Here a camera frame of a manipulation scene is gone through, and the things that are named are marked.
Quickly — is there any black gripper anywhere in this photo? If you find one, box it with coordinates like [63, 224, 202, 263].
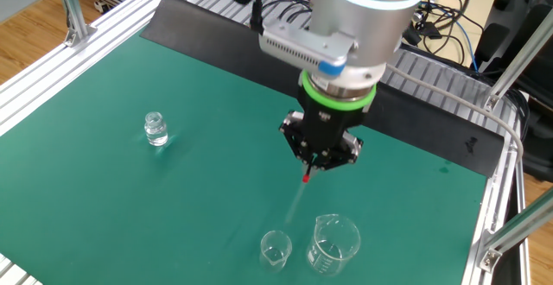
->
[279, 91, 369, 172]

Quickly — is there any glass dropper with red bulb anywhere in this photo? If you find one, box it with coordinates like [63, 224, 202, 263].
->
[283, 163, 315, 225]

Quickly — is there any large glass beaker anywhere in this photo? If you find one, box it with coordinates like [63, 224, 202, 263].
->
[305, 213, 362, 276]

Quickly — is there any small glass beaker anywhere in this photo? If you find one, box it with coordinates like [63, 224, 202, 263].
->
[259, 230, 293, 273]

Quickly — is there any black table mat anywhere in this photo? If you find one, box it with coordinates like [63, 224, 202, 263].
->
[140, 0, 505, 178]

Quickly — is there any green table mat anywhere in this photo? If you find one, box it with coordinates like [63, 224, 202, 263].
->
[0, 29, 489, 285]

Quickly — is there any black power adapter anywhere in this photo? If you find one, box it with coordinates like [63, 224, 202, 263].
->
[401, 19, 442, 47]

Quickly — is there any small clear glass bottle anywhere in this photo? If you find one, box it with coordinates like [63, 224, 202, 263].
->
[143, 111, 169, 148]

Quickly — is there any black equipment case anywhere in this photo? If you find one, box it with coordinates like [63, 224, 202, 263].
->
[513, 0, 553, 182]

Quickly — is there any green flange ring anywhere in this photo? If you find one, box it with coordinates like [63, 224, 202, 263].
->
[301, 70, 378, 112]

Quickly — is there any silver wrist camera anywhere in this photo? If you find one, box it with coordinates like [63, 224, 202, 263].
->
[257, 20, 359, 78]

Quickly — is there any black base cable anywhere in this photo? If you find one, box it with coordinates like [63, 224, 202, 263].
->
[261, 0, 313, 23]

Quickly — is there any grey cable with metal plug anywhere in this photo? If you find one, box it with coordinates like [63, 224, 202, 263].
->
[385, 62, 524, 165]

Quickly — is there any blue cable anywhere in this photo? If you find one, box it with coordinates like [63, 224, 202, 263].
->
[421, 0, 480, 73]

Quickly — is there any aluminium frame post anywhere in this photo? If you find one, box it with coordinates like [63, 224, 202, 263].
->
[51, 0, 99, 48]
[483, 8, 553, 111]
[477, 200, 553, 273]

